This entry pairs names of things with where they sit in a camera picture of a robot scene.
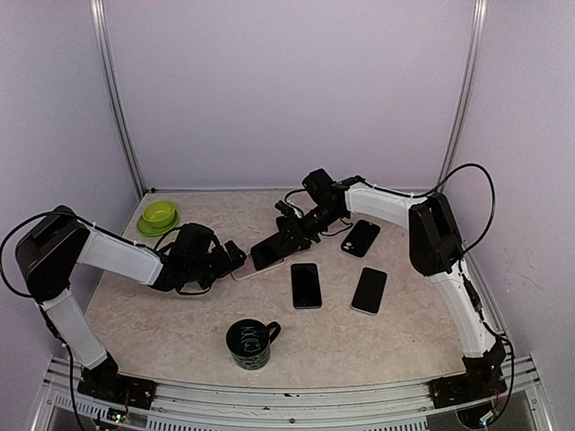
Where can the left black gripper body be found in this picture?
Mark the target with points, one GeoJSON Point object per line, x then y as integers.
{"type": "Point", "coordinates": [200, 269]}

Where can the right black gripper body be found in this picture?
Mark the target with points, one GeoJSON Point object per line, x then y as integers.
{"type": "Point", "coordinates": [322, 219]}

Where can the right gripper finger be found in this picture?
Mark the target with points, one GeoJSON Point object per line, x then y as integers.
{"type": "Point", "coordinates": [291, 225]}
{"type": "Point", "coordinates": [290, 244]}

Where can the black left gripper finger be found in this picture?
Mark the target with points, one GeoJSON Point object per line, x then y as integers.
{"type": "Point", "coordinates": [236, 255]}
{"type": "Point", "coordinates": [213, 273]}

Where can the large black phone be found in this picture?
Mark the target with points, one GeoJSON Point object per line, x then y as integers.
{"type": "Point", "coordinates": [269, 251]}

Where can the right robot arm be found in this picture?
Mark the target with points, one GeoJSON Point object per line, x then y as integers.
{"type": "Point", "coordinates": [435, 245]}

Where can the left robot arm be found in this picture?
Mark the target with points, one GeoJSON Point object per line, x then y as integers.
{"type": "Point", "coordinates": [61, 240]}

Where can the purple edged black phone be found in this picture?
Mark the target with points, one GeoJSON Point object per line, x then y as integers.
{"type": "Point", "coordinates": [306, 290]}

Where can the black phone case right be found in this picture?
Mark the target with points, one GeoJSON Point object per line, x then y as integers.
{"type": "Point", "coordinates": [360, 238]}

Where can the silver edged black phone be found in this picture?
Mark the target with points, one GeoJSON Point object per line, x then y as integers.
{"type": "Point", "coordinates": [369, 291]}

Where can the green plastic plate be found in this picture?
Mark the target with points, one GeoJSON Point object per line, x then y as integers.
{"type": "Point", "coordinates": [147, 230]}

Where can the green plastic bowl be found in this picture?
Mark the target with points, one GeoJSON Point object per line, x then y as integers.
{"type": "Point", "coordinates": [159, 214]}

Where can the black mug green print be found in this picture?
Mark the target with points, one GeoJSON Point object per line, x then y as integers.
{"type": "Point", "coordinates": [249, 341]}

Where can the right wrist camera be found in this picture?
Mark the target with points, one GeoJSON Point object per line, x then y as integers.
{"type": "Point", "coordinates": [285, 209]}

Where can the front aluminium rail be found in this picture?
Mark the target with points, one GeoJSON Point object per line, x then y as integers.
{"type": "Point", "coordinates": [197, 406]}

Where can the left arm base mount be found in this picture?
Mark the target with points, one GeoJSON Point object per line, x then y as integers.
{"type": "Point", "coordinates": [129, 391]}

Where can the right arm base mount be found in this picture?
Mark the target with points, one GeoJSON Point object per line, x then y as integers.
{"type": "Point", "coordinates": [481, 379]}

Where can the right aluminium frame post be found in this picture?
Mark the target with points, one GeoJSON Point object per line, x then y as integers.
{"type": "Point", "coordinates": [466, 88]}

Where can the aluminium frame post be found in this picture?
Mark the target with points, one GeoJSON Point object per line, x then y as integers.
{"type": "Point", "coordinates": [466, 88]}
{"type": "Point", "coordinates": [105, 53]}

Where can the left aluminium frame post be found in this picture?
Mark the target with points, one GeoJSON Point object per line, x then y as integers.
{"type": "Point", "coordinates": [105, 53]}

